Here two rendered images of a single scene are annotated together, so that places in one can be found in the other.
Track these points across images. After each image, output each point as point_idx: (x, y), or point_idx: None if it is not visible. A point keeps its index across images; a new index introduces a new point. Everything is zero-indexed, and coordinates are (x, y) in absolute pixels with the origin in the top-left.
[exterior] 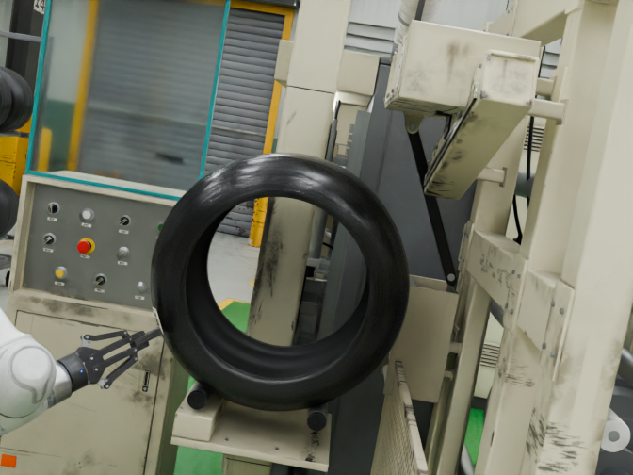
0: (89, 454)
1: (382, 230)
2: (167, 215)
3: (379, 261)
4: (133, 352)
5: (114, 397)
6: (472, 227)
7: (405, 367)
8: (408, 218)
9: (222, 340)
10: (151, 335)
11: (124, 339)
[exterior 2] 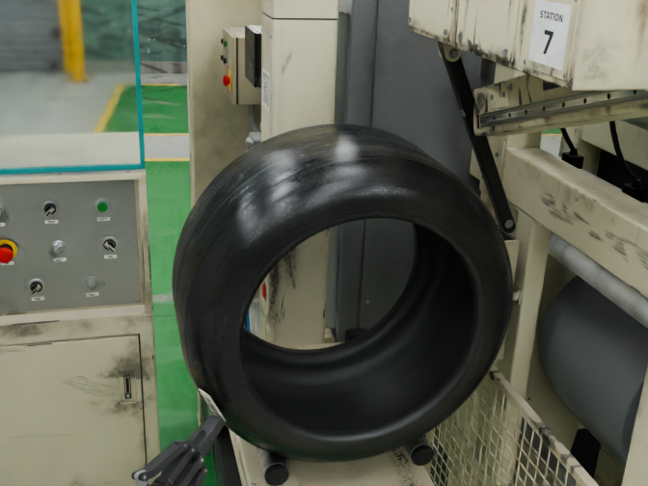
0: (77, 480)
1: (486, 228)
2: (104, 189)
3: (488, 268)
4: (200, 463)
5: (93, 414)
6: (503, 146)
7: None
8: (410, 137)
9: (257, 364)
10: (213, 431)
11: (186, 454)
